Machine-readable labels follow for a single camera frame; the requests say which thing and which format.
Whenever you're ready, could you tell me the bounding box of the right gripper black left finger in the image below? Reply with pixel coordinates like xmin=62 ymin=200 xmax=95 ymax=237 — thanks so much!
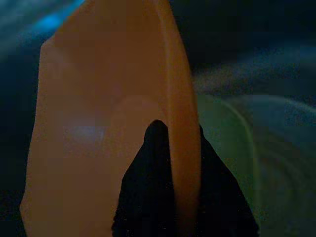
xmin=112 ymin=119 xmax=177 ymax=237

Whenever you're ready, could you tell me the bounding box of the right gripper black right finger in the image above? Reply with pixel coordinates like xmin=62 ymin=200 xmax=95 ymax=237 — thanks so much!
xmin=197 ymin=125 xmax=259 ymax=237

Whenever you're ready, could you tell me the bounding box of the orange angular bowl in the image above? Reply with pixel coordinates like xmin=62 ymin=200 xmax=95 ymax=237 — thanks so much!
xmin=19 ymin=0 xmax=201 ymax=237

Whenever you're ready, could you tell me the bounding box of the green plate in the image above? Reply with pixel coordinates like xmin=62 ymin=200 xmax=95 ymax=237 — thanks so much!
xmin=196 ymin=93 xmax=316 ymax=237

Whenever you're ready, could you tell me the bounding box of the stainless steel sink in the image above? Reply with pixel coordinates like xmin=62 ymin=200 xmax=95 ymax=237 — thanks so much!
xmin=0 ymin=0 xmax=316 ymax=237

